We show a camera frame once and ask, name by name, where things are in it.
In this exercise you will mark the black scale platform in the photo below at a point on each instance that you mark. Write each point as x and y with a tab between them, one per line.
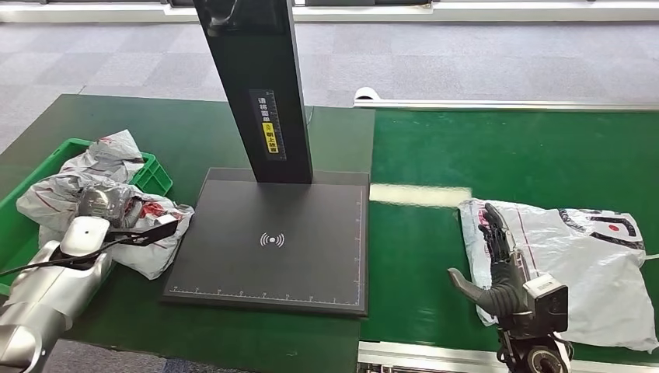
309	267

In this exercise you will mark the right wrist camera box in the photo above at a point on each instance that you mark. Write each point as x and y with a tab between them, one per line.
548	303

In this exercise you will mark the green conveyor belt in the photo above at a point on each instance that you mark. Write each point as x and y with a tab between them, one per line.
489	154

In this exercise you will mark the white background ledge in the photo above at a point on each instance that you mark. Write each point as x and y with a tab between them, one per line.
463	13

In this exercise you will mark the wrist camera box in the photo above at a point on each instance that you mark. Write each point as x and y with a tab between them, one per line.
154	232
548	303

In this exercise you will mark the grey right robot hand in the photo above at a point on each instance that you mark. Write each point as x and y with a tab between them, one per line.
507	293

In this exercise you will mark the white mailer package red logo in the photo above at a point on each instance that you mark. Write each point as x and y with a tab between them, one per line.
592	288

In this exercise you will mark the aluminium conveyor side rail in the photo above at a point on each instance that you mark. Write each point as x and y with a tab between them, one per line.
515	104
422	358

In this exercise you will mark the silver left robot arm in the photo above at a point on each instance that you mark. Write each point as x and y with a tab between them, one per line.
51	293

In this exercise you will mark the black scale column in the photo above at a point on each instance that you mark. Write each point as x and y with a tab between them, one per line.
252	56

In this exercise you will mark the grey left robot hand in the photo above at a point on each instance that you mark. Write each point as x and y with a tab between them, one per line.
108	203

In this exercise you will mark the crumpled grey mailer package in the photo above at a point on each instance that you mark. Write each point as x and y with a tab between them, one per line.
108	154

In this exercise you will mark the yellow and black column label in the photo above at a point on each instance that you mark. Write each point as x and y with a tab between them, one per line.
269	126

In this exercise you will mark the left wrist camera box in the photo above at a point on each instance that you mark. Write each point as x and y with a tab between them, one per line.
154	232

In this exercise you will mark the grey mailer package red stripe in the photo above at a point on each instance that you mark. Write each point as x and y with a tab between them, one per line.
149	252

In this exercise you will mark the green plastic basket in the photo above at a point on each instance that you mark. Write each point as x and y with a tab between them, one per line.
154	177

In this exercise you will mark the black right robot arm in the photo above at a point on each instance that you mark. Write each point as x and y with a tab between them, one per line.
535	355

